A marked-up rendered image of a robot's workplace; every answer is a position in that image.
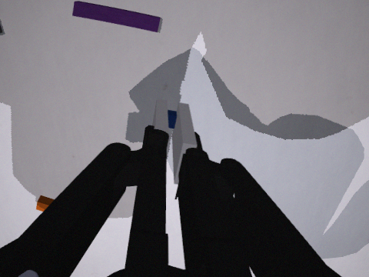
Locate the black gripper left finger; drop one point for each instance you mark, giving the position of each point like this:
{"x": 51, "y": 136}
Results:
{"x": 54, "y": 244}

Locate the orange rod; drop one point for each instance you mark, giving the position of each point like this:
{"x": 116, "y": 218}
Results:
{"x": 43, "y": 202}

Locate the purple rod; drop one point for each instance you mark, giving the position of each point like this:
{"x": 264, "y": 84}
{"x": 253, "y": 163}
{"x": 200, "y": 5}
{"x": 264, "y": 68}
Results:
{"x": 116, "y": 16}

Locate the small blue cube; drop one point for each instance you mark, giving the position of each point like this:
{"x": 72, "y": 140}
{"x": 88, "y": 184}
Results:
{"x": 172, "y": 115}

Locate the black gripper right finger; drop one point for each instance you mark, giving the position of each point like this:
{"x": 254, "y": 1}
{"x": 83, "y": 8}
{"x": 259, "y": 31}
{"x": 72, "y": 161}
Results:
{"x": 273, "y": 247}

